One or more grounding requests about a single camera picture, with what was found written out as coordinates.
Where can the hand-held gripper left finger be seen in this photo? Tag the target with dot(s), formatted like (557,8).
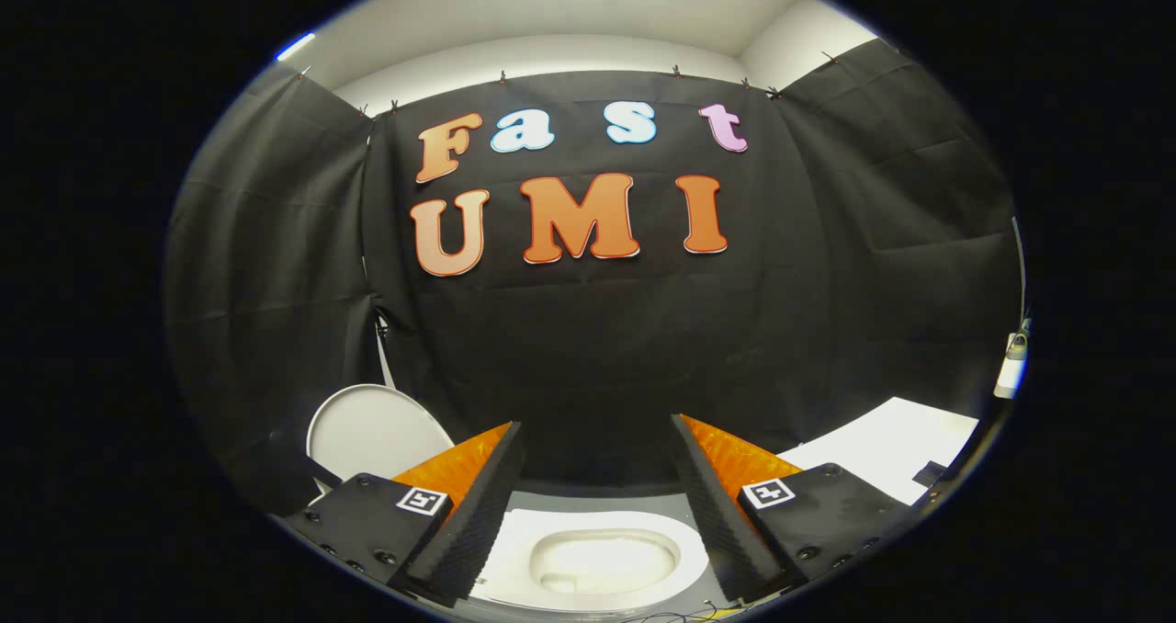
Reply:
(473,522)

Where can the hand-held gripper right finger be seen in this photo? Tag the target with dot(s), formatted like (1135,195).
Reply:
(717,513)

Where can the white toilet lid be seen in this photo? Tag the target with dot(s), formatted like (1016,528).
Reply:
(377,435)

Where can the white drawer cabinet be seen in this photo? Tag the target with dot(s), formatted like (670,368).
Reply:
(882,444)

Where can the white pole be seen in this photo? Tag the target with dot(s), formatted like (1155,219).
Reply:
(386,356)

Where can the black backdrop cloth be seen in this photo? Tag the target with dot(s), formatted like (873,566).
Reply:
(597,347)

